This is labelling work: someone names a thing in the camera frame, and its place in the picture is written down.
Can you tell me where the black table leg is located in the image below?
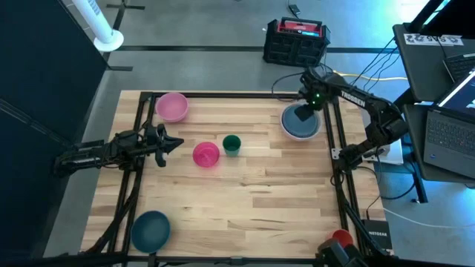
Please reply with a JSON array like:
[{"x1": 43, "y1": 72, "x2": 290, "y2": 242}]
[{"x1": 406, "y1": 162, "x2": 428, "y2": 204}]

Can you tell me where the black metal table frame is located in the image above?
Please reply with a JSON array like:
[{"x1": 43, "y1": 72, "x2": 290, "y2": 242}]
[{"x1": 79, "y1": 90, "x2": 396, "y2": 267}]

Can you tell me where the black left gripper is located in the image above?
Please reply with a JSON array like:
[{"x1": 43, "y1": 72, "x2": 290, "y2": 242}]
[{"x1": 142, "y1": 124, "x2": 186, "y2": 154}]

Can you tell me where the white cable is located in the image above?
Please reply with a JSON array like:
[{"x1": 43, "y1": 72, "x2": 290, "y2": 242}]
[{"x1": 381, "y1": 206, "x2": 475, "y2": 229}]

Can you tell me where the dark teal plastic bowl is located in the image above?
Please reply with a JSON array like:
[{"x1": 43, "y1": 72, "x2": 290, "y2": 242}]
[{"x1": 130, "y1": 210, "x2": 171, "y2": 254}]

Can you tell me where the black desk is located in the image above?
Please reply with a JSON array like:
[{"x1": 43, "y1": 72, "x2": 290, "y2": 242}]
[{"x1": 392, "y1": 22, "x2": 475, "y2": 103}]

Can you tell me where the black keyboard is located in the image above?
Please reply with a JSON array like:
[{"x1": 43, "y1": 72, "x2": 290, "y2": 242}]
[{"x1": 442, "y1": 51, "x2": 475, "y2": 83}]

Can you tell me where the grey laptop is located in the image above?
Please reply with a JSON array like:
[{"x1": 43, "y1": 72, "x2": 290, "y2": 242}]
[{"x1": 422, "y1": 66, "x2": 475, "y2": 179}]

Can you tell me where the dark blue plastic bowl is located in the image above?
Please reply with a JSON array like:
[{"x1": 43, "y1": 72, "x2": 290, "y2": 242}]
[{"x1": 281, "y1": 105, "x2": 321, "y2": 138}]

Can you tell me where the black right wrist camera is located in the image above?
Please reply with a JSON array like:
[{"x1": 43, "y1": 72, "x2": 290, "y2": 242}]
[{"x1": 294, "y1": 104, "x2": 317, "y2": 123}]

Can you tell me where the black cable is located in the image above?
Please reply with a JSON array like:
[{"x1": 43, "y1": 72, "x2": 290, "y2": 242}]
[
  {"x1": 348, "y1": 36, "x2": 397, "y2": 87},
  {"x1": 378, "y1": 181, "x2": 416, "y2": 201}
]

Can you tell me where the black network switch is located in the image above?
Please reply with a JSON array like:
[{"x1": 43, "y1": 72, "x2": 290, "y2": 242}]
[{"x1": 361, "y1": 218, "x2": 393, "y2": 251}]

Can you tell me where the green plastic cup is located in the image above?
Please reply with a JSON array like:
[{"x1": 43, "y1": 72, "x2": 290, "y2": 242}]
[{"x1": 221, "y1": 134, "x2": 242, "y2": 157}]

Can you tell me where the white box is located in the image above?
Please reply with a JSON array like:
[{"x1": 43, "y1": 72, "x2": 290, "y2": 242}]
[{"x1": 361, "y1": 139, "x2": 404, "y2": 166}]

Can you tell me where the magenta plastic bowl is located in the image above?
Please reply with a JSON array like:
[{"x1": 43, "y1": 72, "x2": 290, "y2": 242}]
[{"x1": 191, "y1": 141, "x2": 220, "y2": 168}]

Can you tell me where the light pink plastic bowl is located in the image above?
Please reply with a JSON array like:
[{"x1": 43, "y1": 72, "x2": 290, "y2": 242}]
[{"x1": 154, "y1": 92, "x2": 189, "y2": 123}]

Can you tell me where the red plastic cup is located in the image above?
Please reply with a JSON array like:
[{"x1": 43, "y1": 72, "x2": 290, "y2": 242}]
[{"x1": 326, "y1": 228, "x2": 354, "y2": 248}]

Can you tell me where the white paper label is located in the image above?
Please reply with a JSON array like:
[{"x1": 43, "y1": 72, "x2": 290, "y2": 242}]
[{"x1": 403, "y1": 33, "x2": 465, "y2": 47}]

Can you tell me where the black slanted beam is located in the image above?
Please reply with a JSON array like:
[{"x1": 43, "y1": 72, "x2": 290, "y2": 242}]
[{"x1": 407, "y1": 0, "x2": 452, "y2": 33}]

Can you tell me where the white tower fan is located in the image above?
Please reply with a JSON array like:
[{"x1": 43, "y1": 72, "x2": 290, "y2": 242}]
[{"x1": 70, "y1": 0, "x2": 125, "y2": 53}]

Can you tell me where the yellow extension cable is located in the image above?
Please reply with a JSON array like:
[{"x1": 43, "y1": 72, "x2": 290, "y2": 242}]
[{"x1": 332, "y1": 70, "x2": 409, "y2": 82}]

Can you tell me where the black partition panel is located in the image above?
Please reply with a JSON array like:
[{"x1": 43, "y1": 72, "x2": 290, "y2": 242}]
[{"x1": 0, "y1": 0, "x2": 109, "y2": 260}]

